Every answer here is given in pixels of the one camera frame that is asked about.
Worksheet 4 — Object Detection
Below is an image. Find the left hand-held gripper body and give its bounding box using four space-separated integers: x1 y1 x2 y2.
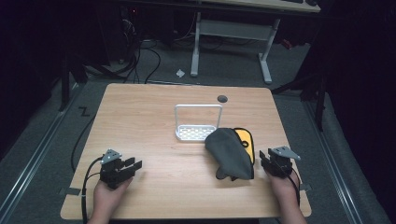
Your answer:
98 148 134 190

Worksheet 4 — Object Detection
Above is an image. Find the bundle of black floor cables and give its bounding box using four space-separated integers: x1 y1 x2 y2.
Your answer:
120 18 163 84

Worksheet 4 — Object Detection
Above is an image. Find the person's right hand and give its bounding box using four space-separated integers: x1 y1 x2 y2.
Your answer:
269 172 301 204

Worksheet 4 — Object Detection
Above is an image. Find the thin black floor cable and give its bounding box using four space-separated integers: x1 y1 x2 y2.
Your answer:
70 114 96 174

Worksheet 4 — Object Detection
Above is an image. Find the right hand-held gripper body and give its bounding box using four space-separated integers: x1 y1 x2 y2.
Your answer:
264 146 302 179

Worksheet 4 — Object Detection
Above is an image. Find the white metal rack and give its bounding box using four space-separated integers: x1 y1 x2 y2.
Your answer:
174 104 223 143

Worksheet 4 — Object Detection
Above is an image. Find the metal floor rail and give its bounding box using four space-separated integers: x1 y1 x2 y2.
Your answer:
0 83 80 218
303 102 364 224

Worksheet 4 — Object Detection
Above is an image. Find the grey and yellow cloth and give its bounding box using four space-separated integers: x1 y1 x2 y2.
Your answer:
204 127 256 182

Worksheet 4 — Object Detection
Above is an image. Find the white-legged desk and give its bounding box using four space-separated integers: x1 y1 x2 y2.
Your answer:
190 0 321 85

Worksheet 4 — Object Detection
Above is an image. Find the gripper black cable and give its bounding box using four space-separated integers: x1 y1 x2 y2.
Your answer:
288 169 302 207
80 156 104 224

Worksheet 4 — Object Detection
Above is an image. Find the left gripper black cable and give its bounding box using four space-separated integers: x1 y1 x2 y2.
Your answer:
80 156 104 224

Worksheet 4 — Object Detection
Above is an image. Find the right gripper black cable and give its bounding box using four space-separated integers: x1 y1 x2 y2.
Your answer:
288 169 302 207

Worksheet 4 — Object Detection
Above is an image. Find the person's left hand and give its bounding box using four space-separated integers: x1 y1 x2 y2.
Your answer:
91 177 134 218

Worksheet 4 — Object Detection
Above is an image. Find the black metal stand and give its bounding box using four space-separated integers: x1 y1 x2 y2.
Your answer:
270 69 329 133
58 50 89 112

